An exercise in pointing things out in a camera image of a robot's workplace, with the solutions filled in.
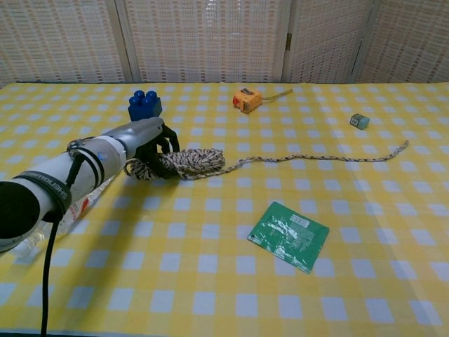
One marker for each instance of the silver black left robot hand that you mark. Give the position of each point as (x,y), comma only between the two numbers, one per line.
(140,137)

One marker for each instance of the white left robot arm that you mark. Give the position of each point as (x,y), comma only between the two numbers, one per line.
(42,186)

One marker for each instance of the blue toy building block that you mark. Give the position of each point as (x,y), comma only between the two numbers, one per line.
(145,105)

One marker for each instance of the clear plastic water bottle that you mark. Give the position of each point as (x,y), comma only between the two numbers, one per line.
(75,210)

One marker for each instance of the orange tape measure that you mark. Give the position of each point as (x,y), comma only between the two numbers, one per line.
(247,100)

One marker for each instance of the woven beige folding screen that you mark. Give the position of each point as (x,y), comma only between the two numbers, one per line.
(210,35)

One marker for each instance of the brass screen hinge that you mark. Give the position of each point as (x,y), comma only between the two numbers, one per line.
(289,41)

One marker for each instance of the green foil packet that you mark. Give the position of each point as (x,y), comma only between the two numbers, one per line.
(291,235)

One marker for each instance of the yellow white checked tablecloth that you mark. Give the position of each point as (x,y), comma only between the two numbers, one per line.
(224,298)

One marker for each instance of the small green cube box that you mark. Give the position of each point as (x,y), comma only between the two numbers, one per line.
(360,121)

